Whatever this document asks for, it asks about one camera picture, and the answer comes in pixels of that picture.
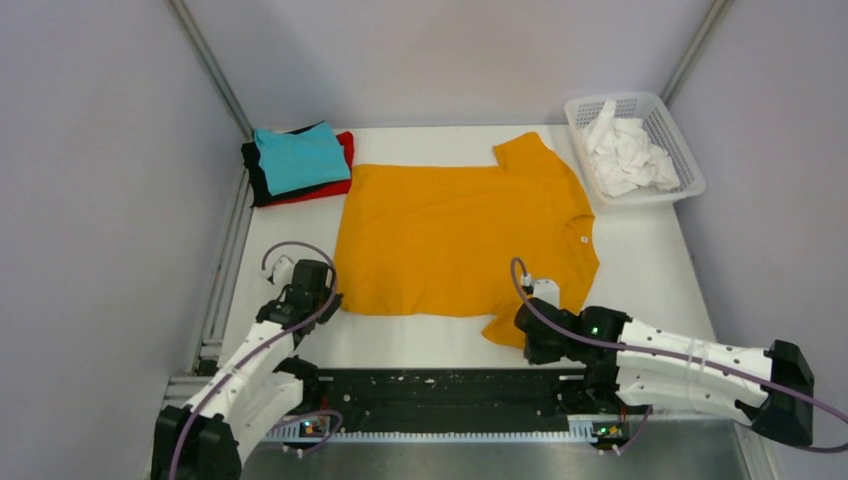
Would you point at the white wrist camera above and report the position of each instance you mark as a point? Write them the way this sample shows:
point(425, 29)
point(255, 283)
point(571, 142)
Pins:
point(546, 290)
point(280, 273)

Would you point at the left aluminium frame post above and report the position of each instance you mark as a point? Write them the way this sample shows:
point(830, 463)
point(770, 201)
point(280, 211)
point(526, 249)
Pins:
point(210, 64)

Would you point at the right aluminium frame post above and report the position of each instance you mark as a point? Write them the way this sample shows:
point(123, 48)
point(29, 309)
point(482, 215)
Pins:
point(713, 18)

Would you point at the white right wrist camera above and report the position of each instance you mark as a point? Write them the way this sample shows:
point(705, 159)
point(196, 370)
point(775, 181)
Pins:
point(546, 290)

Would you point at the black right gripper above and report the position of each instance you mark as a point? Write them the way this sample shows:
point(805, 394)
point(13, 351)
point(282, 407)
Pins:
point(536, 355)

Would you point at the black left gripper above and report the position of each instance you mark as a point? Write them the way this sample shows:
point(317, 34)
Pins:
point(336, 303)

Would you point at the aluminium table side rail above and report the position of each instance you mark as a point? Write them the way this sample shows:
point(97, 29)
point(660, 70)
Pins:
point(209, 333)

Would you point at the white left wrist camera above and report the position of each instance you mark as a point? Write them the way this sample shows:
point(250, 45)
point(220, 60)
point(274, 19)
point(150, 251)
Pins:
point(280, 273)

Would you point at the black folded t shirt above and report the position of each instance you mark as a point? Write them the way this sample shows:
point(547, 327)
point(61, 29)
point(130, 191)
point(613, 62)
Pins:
point(258, 182)

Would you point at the white slotted cable duct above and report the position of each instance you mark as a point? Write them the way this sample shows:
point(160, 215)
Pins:
point(578, 432)

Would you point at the red folded t shirt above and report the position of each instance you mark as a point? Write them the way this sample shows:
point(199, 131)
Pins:
point(347, 141)

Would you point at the teal folded t shirt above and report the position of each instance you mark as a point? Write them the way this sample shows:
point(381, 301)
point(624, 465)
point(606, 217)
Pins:
point(294, 161)

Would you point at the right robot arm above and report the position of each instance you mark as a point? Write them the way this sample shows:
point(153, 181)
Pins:
point(629, 363)

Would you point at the aluminium frame post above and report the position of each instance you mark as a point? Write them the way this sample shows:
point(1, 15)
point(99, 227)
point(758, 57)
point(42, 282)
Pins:
point(210, 64)
point(713, 18)

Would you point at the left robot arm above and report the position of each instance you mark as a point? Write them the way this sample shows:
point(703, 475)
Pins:
point(213, 433)

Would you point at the white plastic laundry basket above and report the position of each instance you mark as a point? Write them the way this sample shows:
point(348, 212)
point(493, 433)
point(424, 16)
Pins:
point(662, 131)

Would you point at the orange t shirt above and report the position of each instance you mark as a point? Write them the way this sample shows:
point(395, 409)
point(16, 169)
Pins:
point(440, 240)

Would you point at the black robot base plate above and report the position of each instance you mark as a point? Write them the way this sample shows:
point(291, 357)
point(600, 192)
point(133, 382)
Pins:
point(441, 401)

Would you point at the white crumpled t shirt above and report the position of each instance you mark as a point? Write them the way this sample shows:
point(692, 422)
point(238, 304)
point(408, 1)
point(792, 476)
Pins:
point(623, 158)

